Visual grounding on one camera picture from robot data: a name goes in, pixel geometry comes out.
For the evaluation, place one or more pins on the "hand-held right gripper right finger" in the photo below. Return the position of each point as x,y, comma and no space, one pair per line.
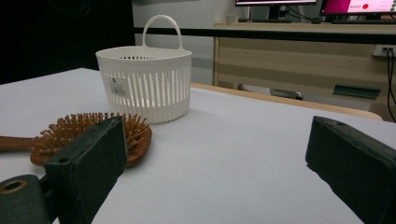
355,165

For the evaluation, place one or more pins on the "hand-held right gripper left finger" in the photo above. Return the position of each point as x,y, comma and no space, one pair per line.
90,161

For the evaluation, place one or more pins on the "brown wooden hairbrush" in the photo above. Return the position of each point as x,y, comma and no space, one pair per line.
138,138

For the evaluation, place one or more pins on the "white slotted plastic basket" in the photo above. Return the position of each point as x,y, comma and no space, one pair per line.
140,63

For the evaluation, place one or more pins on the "light wooden table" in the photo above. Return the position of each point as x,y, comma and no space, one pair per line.
280,100

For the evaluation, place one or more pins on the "light wooden desk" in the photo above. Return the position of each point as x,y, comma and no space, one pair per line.
280,62

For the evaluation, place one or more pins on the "black curtain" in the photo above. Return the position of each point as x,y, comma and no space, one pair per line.
62,37

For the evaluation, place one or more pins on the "white table cover sheet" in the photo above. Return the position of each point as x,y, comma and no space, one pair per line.
224,149

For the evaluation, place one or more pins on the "computer monitor with pink screen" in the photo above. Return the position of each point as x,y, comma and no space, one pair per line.
339,6

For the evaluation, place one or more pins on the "black keyboard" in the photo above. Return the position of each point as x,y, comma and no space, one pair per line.
264,20

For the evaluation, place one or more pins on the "dark computer monitor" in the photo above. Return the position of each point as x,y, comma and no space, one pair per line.
274,2

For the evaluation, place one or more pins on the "white wall power socket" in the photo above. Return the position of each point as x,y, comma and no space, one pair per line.
379,51

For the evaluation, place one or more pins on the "black horizontal frame bar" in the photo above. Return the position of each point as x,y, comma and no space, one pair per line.
249,33

